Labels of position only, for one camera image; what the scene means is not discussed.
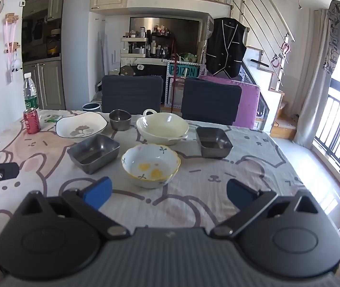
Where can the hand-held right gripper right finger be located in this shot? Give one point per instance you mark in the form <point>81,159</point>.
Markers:
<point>239,192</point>

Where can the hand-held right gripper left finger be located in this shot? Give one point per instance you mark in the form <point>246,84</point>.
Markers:
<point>98,192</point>

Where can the square steel container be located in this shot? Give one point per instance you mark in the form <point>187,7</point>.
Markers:
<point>92,155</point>
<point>213,145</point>

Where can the floral bowl with yellow rim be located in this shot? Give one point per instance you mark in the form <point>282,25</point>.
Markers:
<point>149,167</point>

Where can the white black-rimmed cup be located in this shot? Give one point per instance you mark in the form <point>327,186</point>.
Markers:
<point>80,125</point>

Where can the cartoon bear printed tablecloth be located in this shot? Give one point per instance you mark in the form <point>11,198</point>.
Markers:
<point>247,167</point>

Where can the red drink can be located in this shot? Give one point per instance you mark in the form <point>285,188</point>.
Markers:
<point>32,123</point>

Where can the small round steel bowl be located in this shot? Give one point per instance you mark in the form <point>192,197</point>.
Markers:
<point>119,122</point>

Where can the green plastic bottle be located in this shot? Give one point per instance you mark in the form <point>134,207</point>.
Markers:
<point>30,92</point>

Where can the wooden staircase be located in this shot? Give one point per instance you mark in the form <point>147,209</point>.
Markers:
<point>280,122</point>

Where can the pink padded chair back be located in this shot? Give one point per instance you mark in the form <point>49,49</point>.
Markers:
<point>249,107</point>

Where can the white round cup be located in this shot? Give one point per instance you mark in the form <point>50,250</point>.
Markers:
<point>91,107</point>

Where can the grey kitchen cabinet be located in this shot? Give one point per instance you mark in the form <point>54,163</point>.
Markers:
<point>49,85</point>

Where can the dark grey chair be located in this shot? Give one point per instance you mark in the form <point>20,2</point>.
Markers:
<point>131,94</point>
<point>210,98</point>

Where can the black balcony railing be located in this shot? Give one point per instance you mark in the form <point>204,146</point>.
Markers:
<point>337,131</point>

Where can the white perforated metal rack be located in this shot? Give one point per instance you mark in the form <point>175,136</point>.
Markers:
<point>165,91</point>

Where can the beige curtain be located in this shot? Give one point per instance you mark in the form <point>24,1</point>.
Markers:
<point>313,95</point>

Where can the black letter board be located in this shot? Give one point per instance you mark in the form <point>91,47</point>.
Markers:
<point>152,70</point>

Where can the teal sign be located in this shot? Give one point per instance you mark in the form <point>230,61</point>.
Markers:
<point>181,71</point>

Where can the black jacket with white trim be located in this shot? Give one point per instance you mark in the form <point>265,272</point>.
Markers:
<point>226,47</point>

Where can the row of cosmetic bottles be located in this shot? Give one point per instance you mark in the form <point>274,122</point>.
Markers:
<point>146,44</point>

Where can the metal stair railing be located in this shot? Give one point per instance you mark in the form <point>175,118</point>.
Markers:
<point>262,12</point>

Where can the patterned hanging garment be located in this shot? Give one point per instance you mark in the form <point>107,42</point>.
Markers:
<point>335,36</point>

